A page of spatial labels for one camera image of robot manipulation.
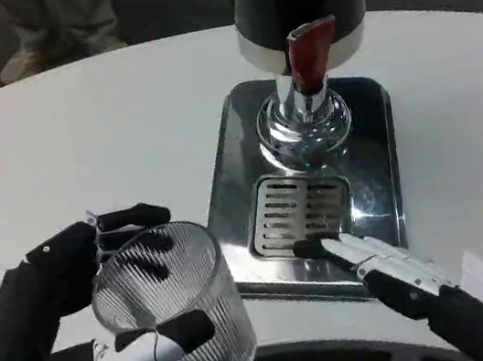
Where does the steel drip tray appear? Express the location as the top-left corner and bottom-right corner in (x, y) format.
(184, 57), (424, 328)

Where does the clear ribbed glass cup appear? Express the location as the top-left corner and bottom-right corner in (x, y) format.
(80, 211), (262, 361)

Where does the steel slotted drain grid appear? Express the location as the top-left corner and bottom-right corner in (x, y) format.
(237, 161), (361, 266)

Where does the person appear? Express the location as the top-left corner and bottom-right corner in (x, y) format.
(0, 0), (133, 86)

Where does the red tap handle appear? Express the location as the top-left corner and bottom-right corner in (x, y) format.
(281, 14), (348, 99)

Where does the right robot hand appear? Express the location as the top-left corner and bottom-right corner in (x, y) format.
(291, 205), (483, 361)

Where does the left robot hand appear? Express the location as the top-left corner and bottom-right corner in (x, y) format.
(0, 191), (222, 361)

